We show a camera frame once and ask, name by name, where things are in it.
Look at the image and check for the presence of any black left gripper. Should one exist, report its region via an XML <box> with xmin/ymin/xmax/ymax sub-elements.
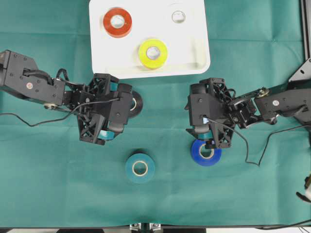
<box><xmin>63</xmin><ymin>73</ymin><xmax>119</xmax><ymax>145</ymax></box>

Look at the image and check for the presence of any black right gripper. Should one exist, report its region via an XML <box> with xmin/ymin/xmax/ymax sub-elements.
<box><xmin>184</xmin><ymin>78</ymin><xmax>258</xmax><ymax>149</ymax></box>

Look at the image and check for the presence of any black tape roll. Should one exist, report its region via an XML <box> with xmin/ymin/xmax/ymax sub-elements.
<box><xmin>129</xmin><ymin>91</ymin><xmax>143</xmax><ymax>118</ymax></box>

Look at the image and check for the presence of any yellow tape roll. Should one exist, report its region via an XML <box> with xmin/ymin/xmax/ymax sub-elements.
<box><xmin>138</xmin><ymin>38</ymin><xmax>168</xmax><ymax>69</ymax></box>

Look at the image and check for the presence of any orange red tape roll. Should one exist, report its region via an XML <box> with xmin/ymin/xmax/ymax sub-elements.
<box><xmin>103</xmin><ymin>7</ymin><xmax>132</xmax><ymax>38</ymax></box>

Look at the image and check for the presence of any white tape roll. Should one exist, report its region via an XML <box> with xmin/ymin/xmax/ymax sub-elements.
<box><xmin>164</xmin><ymin>1</ymin><xmax>193</xmax><ymax>26</ymax></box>

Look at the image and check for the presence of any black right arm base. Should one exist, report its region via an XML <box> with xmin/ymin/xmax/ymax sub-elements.
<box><xmin>289</xmin><ymin>58</ymin><xmax>311</xmax><ymax>82</ymax></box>

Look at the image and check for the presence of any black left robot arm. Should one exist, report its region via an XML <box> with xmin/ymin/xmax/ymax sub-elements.
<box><xmin>0</xmin><ymin>50</ymin><xmax>125</xmax><ymax>145</ymax></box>

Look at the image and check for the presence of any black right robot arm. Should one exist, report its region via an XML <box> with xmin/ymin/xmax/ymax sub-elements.
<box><xmin>185</xmin><ymin>78</ymin><xmax>311</xmax><ymax>149</ymax></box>

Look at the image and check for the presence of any blue tape roll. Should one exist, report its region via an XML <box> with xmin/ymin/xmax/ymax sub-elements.
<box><xmin>190</xmin><ymin>140</ymin><xmax>222</xmax><ymax>166</ymax></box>

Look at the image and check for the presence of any teal tape roll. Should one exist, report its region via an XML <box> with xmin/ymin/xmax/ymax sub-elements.
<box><xmin>125</xmin><ymin>153</ymin><xmax>156</xmax><ymax>184</ymax></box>

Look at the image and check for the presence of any white plastic tray case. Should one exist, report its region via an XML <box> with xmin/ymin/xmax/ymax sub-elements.
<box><xmin>89</xmin><ymin>0</ymin><xmax>211</xmax><ymax>79</ymax></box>

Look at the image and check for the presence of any green table cloth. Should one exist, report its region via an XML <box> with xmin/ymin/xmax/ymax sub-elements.
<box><xmin>0</xmin><ymin>0</ymin><xmax>311</xmax><ymax>227</ymax></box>

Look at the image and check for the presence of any black white object at edge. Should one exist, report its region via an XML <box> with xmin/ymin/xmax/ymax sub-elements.
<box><xmin>296</xmin><ymin>176</ymin><xmax>311</xmax><ymax>203</ymax></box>

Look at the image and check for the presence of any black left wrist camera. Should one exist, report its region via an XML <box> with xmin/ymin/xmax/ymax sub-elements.
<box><xmin>105</xmin><ymin>83</ymin><xmax>133</xmax><ymax>134</ymax></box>

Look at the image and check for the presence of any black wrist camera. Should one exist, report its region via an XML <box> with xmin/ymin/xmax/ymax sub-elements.
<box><xmin>105</xmin><ymin>83</ymin><xmax>133</xmax><ymax>134</ymax></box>
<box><xmin>188</xmin><ymin>83</ymin><xmax>225</xmax><ymax>133</ymax></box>

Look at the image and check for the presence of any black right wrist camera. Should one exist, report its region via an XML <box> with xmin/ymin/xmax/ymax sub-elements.
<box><xmin>188</xmin><ymin>83</ymin><xmax>225</xmax><ymax>133</ymax></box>

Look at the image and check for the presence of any black left camera cable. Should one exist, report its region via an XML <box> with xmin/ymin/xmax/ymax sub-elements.
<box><xmin>0</xmin><ymin>68</ymin><xmax>122</xmax><ymax>128</ymax></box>

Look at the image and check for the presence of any black camera cable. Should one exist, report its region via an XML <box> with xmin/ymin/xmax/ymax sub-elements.
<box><xmin>0</xmin><ymin>68</ymin><xmax>122</xmax><ymax>128</ymax></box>
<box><xmin>205</xmin><ymin>117</ymin><xmax>311</xmax><ymax>167</ymax></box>

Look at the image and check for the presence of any black right camera cable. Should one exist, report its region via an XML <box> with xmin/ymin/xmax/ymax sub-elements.
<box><xmin>205</xmin><ymin>117</ymin><xmax>311</xmax><ymax>167</ymax></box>

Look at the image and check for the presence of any metal table clamp bracket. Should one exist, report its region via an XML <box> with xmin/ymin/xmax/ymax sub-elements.
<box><xmin>129</xmin><ymin>223</ymin><xmax>161</xmax><ymax>233</ymax></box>

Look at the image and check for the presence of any aluminium frame rail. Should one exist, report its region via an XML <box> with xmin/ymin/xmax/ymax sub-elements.
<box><xmin>300</xmin><ymin>0</ymin><xmax>311</xmax><ymax>60</ymax></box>

